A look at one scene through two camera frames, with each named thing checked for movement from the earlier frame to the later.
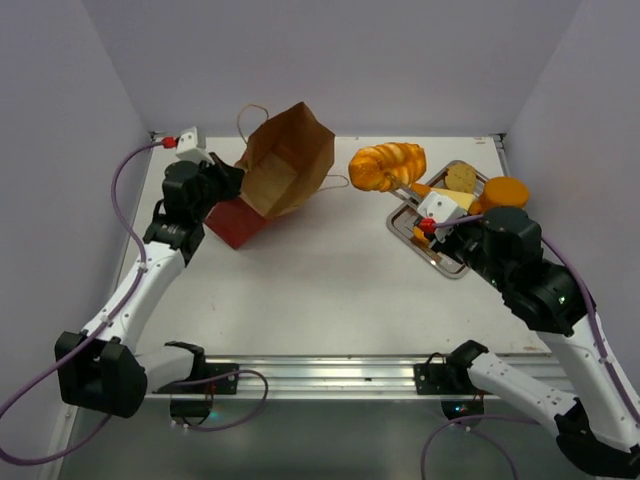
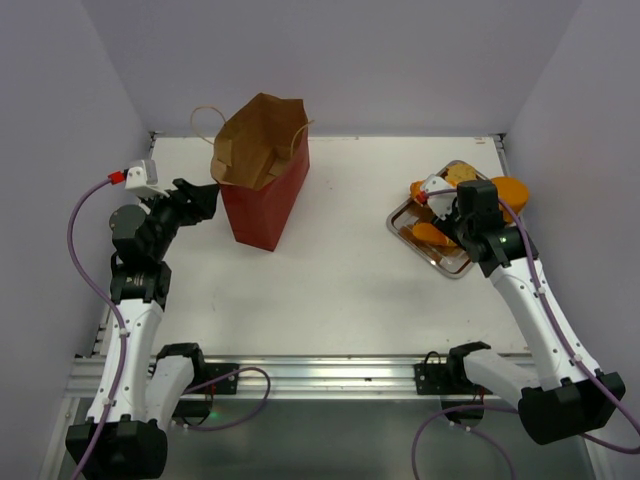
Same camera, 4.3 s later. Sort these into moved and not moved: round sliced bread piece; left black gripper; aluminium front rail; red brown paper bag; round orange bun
Moved: red brown paper bag; left black gripper
Not moved: aluminium front rail; round orange bun; round sliced bread piece
